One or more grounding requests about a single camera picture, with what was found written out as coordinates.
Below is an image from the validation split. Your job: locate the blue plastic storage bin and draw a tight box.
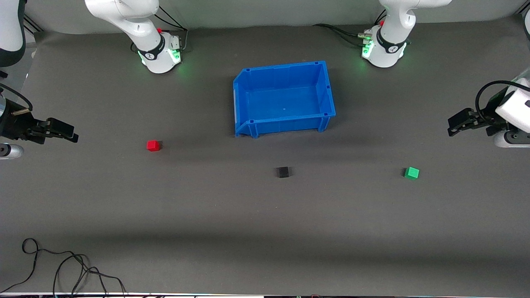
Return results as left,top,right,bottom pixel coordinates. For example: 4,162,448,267
233,61,336,138

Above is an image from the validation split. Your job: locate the dark grey table mat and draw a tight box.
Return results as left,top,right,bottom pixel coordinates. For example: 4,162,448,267
0,16,530,295

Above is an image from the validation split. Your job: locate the thin black looped cable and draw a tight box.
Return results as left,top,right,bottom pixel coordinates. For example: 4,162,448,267
0,238,127,296

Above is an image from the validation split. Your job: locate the black right arm base cable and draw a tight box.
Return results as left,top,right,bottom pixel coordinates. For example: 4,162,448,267
154,6,189,52

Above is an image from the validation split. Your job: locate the black arm base cable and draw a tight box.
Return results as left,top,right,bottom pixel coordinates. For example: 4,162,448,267
154,6,189,52
313,10,388,42

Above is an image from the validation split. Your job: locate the black left arm base cable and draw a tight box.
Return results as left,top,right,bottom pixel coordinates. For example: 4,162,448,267
313,10,388,42

